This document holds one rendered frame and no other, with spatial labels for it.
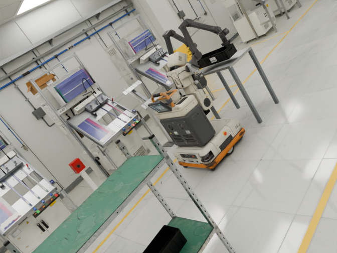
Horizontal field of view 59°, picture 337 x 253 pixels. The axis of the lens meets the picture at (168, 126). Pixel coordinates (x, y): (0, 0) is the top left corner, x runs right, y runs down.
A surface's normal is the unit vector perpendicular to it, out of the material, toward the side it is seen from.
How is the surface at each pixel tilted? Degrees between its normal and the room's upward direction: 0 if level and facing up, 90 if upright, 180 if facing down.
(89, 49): 90
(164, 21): 90
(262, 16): 90
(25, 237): 90
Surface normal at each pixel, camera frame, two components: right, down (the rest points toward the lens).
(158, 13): 0.60, -0.11
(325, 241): -0.53, -0.80
